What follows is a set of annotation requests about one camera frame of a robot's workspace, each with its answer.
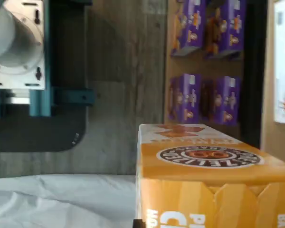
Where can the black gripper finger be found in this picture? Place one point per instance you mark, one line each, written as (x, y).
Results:
(138, 224)

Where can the yellow and white cracker box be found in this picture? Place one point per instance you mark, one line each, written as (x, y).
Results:
(204, 190)

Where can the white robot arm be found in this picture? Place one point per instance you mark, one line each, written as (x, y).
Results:
(2, 31)

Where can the purple snack box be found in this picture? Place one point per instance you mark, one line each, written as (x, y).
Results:
(225, 99)
(228, 26)
(185, 99)
(190, 23)

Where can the black metal shelf rack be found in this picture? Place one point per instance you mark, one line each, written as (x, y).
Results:
(251, 71)

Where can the blue and white cracker box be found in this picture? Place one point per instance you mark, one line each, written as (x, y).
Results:
(283, 71)

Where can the white fabric curtain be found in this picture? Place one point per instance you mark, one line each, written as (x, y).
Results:
(61, 202)

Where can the white square mounting plate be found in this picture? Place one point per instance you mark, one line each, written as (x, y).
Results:
(26, 76)

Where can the teal metal mounting frame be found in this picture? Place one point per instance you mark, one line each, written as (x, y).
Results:
(69, 97)

